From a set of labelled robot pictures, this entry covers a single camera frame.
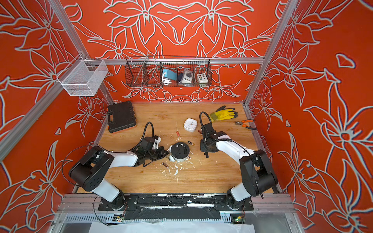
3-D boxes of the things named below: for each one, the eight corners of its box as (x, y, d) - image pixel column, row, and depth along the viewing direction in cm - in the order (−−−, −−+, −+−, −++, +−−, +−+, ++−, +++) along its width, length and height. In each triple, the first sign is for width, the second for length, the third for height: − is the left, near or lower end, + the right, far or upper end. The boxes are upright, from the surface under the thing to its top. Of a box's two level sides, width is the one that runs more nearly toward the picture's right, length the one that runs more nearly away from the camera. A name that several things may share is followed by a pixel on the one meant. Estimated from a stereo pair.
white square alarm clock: (181, 128, 105) (181, 125, 102) (186, 119, 110) (186, 117, 108) (193, 133, 102) (194, 130, 100) (198, 124, 108) (198, 121, 105)
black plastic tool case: (110, 134, 101) (107, 131, 98) (108, 108, 117) (106, 105, 113) (137, 126, 105) (136, 123, 102) (132, 102, 121) (131, 99, 118)
